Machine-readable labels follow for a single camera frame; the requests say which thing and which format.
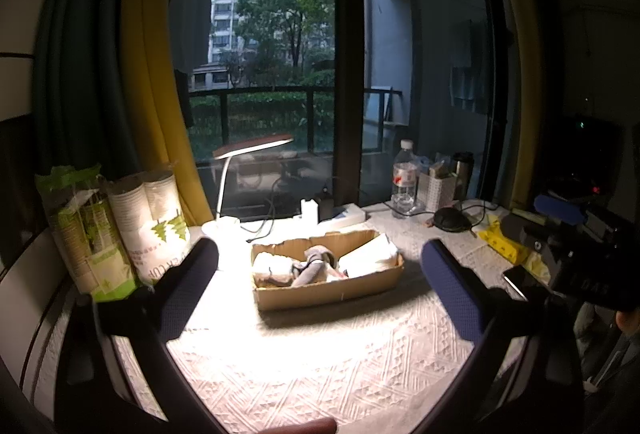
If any green paper cup pack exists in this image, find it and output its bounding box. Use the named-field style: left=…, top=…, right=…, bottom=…
left=35, top=164, right=139, bottom=304

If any black balcony railing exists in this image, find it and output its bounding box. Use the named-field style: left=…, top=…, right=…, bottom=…
left=189, top=86, right=404, bottom=155

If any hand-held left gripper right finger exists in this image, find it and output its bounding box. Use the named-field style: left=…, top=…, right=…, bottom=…
left=414, top=239, right=587, bottom=434

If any black computer mouse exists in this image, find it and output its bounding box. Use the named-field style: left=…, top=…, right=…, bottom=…
left=432, top=207, right=474, bottom=233

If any white embossed tablecloth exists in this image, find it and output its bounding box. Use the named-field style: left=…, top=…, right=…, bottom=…
left=50, top=199, right=551, bottom=434

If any yellow curtain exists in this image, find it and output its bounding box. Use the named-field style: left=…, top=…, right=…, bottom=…
left=120, top=0, right=222, bottom=227
left=477, top=0, right=547, bottom=217

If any black power adapter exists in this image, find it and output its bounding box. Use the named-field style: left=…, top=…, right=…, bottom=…
left=318, top=186, right=337, bottom=220

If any white perforated holder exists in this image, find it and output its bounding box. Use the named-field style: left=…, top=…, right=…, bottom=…
left=416, top=161, right=457, bottom=215

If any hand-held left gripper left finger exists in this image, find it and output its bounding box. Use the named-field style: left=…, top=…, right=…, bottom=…
left=55, top=236, right=221, bottom=434

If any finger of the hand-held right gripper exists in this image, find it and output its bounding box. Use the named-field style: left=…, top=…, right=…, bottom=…
left=533, top=194, right=590, bottom=225
left=500, top=213, right=553, bottom=247

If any person's left hand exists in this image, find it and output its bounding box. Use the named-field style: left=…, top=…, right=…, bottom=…
left=264, top=417, right=339, bottom=434

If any white tissue pack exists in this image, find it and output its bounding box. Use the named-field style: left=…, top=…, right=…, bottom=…
left=340, top=234, right=401, bottom=278

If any black smartphone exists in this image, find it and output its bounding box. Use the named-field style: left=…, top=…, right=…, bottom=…
left=501, top=265, right=532, bottom=303

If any person's right hand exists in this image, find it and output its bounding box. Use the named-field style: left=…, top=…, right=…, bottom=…
left=616, top=309, right=640, bottom=341

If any white charger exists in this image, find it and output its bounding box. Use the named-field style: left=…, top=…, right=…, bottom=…
left=300, top=198, right=320, bottom=227

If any black lamp cable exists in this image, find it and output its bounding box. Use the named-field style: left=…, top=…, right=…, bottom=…
left=246, top=174, right=282, bottom=243

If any cardboard box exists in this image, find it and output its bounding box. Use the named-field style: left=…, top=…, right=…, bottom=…
left=250, top=229, right=406, bottom=313

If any teal curtain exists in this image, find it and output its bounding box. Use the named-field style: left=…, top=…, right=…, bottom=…
left=27, top=0, right=148, bottom=187

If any clear water bottle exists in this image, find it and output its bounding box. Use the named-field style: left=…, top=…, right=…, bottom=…
left=391, top=139, right=419, bottom=219

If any white power strip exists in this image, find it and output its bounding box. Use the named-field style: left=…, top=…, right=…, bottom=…
left=300, top=206, right=367, bottom=228

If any black thermos flask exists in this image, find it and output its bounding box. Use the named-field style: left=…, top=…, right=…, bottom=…
left=452, top=151, right=475, bottom=203

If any dark hanging garment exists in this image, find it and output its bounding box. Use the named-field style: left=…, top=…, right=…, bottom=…
left=169, top=0, right=212, bottom=75

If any white paper cup pack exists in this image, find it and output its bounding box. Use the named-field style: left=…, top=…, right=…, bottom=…
left=107, top=170, right=192, bottom=287

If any yellow packet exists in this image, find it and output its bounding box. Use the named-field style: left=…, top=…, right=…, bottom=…
left=476, top=219, right=532, bottom=265

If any white desk lamp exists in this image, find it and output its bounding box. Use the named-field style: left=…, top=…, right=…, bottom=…
left=201, top=134, right=296, bottom=273

